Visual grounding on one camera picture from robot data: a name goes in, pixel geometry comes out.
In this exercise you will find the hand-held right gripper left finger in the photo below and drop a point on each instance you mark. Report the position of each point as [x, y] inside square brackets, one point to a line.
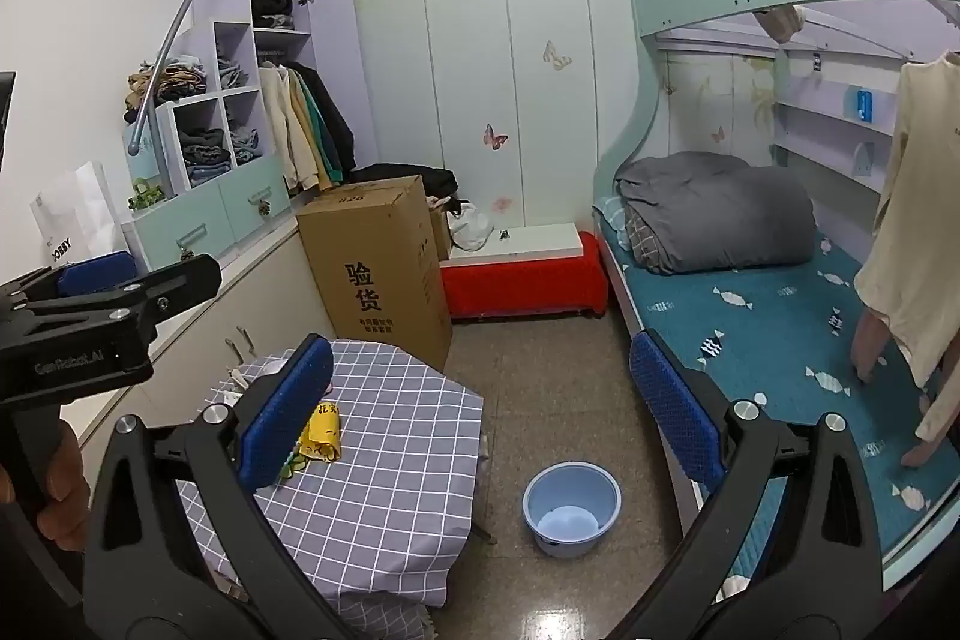
[289, 415]

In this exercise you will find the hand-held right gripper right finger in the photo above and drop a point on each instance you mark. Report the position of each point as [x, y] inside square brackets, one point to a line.
[675, 407]

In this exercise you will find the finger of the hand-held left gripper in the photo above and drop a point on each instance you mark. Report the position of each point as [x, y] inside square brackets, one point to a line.
[184, 281]
[97, 274]

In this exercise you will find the yellow snack packet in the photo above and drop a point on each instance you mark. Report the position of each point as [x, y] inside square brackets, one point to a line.
[322, 437]

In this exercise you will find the light blue plastic basin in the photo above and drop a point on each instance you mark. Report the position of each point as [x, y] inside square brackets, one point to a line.
[555, 527]

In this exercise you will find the person's left hand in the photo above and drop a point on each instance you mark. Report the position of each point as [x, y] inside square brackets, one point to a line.
[67, 482]

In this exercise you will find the hanging pinecone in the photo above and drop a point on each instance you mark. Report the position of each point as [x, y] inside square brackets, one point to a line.
[264, 208]
[183, 250]

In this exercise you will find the green wrapper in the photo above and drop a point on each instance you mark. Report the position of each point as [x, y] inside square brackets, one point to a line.
[291, 466]

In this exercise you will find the white paper scrap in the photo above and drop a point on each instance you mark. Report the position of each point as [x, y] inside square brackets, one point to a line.
[236, 385]

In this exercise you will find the beige low cabinet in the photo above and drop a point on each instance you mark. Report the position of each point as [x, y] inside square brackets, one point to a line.
[247, 295]

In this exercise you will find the white paper bag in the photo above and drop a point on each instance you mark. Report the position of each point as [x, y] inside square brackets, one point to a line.
[75, 212]

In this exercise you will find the stepped storage cabinet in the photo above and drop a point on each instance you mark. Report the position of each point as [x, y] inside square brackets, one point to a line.
[225, 212]

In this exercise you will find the grey checked tablecloth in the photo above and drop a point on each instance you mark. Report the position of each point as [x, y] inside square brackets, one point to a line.
[405, 460]

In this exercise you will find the bed with teal sheet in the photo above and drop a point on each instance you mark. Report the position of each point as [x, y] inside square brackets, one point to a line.
[780, 340]

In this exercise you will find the dark folded clothes stack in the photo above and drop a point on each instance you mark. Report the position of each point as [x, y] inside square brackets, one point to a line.
[204, 153]

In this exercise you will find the folded jeans stack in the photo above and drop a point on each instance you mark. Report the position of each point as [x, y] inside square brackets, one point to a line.
[244, 144]
[231, 74]

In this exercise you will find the tall cardboard box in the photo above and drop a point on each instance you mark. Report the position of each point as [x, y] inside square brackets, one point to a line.
[375, 280]

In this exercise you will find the plaid pillow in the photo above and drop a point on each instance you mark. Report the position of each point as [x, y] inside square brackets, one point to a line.
[641, 239]

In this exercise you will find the cream hanging coat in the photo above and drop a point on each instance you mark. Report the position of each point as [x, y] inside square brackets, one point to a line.
[276, 130]

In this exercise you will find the black monitor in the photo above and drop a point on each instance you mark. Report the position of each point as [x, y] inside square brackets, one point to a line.
[5, 115]

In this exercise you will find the red covered bench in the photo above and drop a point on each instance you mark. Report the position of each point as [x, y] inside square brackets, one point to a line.
[525, 291]

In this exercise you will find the green hanging shirt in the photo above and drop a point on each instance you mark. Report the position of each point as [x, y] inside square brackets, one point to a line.
[313, 138]

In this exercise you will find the light blue striped pillow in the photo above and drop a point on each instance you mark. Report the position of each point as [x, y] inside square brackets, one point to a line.
[613, 220]

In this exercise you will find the pile of folded clothes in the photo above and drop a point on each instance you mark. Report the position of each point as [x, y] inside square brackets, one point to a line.
[169, 81]

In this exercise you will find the grey quilt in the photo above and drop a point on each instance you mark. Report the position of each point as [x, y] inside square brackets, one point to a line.
[727, 212]

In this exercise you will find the white board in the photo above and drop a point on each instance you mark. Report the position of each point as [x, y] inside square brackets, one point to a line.
[540, 242]

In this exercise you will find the black hanging coat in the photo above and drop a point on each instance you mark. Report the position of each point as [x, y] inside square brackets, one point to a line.
[337, 123]

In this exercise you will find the black bag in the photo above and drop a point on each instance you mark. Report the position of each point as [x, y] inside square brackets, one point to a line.
[405, 174]

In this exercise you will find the white plastic bag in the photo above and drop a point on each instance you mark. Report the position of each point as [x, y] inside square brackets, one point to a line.
[469, 231]

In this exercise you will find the pink flower sticker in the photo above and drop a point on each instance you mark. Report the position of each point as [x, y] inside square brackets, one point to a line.
[502, 205]

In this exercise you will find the small butterfly sticker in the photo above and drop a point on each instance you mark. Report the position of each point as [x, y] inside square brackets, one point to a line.
[718, 135]

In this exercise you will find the black folded clothes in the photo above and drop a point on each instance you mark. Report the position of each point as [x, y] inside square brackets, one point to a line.
[271, 6]

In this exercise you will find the cream hanging shirt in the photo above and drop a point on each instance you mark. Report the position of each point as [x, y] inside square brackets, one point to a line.
[919, 220]

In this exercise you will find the pink butterfly sticker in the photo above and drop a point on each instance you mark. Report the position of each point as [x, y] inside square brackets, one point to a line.
[495, 136]

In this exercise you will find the small blue box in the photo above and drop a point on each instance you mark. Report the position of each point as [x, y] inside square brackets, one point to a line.
[865, 105]

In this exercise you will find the white wardrobe doors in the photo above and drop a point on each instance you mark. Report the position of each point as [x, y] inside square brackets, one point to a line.
[480, 70]

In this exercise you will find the cream butterfly sticker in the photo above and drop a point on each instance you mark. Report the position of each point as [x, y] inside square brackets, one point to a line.
[556, 55]

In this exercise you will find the beige rolled cloth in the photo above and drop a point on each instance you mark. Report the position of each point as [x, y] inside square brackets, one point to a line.
[778, 24]

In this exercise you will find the metal clothes rod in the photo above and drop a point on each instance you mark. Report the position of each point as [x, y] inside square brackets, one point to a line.
[855, 34]

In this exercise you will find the pale blue shelf bracket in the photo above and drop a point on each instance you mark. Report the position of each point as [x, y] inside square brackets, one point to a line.
[865, 160]

